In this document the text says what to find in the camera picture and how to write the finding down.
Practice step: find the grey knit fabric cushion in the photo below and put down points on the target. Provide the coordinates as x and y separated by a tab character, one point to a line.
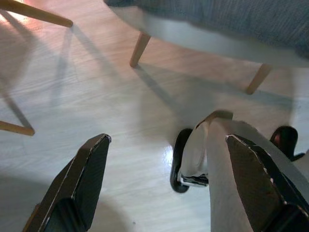
241	14

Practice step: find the black robot left foot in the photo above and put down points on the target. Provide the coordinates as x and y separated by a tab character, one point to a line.
175	157

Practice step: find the wooden-legged chair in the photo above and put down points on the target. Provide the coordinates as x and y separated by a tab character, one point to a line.
36	12

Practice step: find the black robot foot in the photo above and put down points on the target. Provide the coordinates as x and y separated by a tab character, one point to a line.
287	137
175	157

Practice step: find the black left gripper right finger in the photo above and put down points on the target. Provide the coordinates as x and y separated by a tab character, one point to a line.
260	188

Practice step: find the white seat with wooden legs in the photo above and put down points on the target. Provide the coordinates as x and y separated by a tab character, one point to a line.
193	33

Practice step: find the black robot right foot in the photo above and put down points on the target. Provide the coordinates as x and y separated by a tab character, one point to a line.
287	137

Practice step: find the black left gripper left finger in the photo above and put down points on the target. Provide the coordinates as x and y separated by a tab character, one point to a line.
77	188

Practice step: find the robot left leg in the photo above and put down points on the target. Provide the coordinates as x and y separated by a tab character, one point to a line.
222	169

